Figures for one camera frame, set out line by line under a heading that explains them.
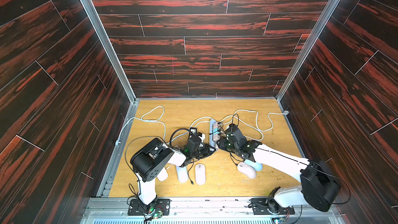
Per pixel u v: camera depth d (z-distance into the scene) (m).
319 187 0.42
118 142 0.99
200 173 0.83
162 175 0.84
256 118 1.01
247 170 0.84
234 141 0.66
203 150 0.82
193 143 0.73
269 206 0.65
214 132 0.93
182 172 0.82
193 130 0.99
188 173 0.83
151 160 0.49
